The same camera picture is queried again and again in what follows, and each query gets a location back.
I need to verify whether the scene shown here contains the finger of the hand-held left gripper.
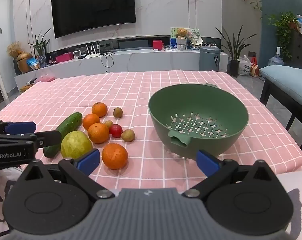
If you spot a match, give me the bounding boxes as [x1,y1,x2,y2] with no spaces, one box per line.
[0,120,37,136]
[0,130,62,153]

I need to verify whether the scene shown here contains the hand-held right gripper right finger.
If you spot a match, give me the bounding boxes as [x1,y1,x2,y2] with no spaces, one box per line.
[181,149,288,198]

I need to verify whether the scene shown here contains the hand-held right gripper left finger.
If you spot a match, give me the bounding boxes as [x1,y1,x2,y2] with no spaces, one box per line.
[14,149,116,198]

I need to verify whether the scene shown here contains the yellow-green guava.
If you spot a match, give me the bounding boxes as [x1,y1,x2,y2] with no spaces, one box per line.
[60,131,93,160]

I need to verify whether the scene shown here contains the green cucumber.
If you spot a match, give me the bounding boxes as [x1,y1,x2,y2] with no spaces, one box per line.
[43,112,83,158]

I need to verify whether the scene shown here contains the orange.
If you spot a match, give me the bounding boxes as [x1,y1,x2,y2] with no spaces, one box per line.
[92,102,108,118]
[88,122,110,144]
[82,113,101,131]
[102,143,129,170]

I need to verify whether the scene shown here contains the red tomato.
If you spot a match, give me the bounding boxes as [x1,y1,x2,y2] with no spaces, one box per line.
[109,124,123,138]

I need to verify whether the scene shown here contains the green colander bowl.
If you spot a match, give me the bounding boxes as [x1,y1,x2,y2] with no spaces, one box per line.
[148,83,249,160]

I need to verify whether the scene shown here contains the blue snack bag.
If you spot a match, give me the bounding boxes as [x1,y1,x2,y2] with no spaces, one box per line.
[27,57,41,70]

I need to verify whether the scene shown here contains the brown gourd-shaped vase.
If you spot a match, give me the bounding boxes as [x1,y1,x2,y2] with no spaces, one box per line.
[16,52,33,74]

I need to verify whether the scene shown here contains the dried plant bunch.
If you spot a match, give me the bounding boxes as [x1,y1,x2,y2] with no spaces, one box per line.
[7,42,23,58]

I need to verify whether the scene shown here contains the pink box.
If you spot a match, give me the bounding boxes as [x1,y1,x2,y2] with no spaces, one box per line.
[55,52,74,63]

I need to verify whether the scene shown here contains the long-leaf plant in glass vase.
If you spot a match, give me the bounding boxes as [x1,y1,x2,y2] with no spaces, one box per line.
[29,28,52,68]

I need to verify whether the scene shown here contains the white patterned cloth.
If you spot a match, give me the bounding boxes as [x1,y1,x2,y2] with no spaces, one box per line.
[0,170,302,240]

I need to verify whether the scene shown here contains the pink checkered tablecloth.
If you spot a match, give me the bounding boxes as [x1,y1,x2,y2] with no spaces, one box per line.
[0,70,302,198]

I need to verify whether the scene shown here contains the white router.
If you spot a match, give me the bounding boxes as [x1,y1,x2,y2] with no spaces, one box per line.
[78,43,101,59]

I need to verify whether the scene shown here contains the long-leaf potted plant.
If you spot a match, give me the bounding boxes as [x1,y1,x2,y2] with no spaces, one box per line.
[215,26,258,77]

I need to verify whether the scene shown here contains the white plastic bag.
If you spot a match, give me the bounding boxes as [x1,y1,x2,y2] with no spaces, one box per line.
[238,55,252,76]

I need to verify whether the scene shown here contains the grey trash can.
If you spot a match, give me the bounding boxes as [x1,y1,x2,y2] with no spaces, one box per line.
[199,46,221,72]

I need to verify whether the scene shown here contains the red and orange bag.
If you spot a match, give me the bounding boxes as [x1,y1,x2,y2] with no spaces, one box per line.
[249,57,260,78]

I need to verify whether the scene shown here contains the light blue cushion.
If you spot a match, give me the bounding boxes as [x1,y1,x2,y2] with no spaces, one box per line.
[258,65,302,111]

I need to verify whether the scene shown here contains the white marble television console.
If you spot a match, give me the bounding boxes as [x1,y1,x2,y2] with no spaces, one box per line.
[14,47,229,87]

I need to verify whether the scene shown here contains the white ceramic basket pot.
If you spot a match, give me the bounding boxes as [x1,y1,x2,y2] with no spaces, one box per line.
[176,37,189,51]

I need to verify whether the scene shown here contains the blue water jug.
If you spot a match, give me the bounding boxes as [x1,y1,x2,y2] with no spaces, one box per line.
[268,47,284,67]

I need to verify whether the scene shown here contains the white patterned cap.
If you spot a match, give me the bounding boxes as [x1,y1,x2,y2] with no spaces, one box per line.
[188,31,203,47]

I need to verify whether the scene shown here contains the green printed card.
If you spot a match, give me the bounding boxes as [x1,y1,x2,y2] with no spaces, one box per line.
[170,27,178,47]

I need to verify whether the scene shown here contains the black flat-screen television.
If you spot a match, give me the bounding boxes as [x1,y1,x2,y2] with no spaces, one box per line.
[51,0,137,39]

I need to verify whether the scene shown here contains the dark cabinet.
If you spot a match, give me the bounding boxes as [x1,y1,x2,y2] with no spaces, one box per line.
[289,28,302,63]

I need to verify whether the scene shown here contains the green pothos plant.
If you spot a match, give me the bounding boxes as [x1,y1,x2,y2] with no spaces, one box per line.
[268,11,299,58]

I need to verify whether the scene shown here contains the black cables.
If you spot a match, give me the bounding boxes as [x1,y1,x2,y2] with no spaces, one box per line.
[99,51,116,74]

